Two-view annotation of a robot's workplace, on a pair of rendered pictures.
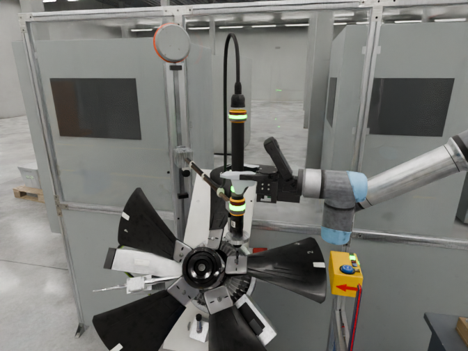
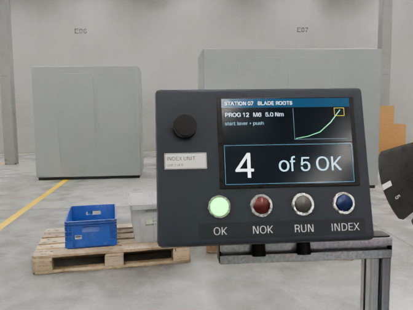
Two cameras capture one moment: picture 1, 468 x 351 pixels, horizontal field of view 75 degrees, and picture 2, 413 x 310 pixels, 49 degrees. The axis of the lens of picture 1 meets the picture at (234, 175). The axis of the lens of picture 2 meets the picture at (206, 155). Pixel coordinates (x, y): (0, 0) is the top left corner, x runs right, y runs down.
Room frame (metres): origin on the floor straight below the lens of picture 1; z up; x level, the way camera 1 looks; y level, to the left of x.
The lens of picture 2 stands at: (-0.22, -0.77, 1.23)
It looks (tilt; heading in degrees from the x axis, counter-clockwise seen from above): 6 degrees down; 73
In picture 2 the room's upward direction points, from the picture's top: 1 degrees counter-clockwise
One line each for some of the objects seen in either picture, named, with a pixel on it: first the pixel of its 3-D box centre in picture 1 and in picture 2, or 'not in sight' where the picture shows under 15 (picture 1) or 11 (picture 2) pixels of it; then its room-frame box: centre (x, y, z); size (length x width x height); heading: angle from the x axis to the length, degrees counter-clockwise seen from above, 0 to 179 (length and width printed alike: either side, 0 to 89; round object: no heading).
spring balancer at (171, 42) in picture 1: (172, 43); not in sight; (1.44, 0.27, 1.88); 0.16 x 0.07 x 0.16; 113
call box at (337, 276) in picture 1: (344, 274); not in sight; (0.99, -0.42, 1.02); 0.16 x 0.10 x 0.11; 168
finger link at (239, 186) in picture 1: (237, 183); not in sight; (0.74, -0.01, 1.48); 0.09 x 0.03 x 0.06; 94
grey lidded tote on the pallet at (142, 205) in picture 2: not in sight; (152, 214); (0.45, 3.05, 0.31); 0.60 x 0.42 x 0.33; 85
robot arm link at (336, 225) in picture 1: (337, 219); not in sight; (0.74, -0.28, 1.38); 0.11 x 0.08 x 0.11; 155
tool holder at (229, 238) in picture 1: (235, 221); not in sight; (0.79, -0.01, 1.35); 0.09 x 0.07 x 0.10; 23
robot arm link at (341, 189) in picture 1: (342, 186); not in sight; (0.72, -0.27, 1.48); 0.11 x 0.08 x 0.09; 78
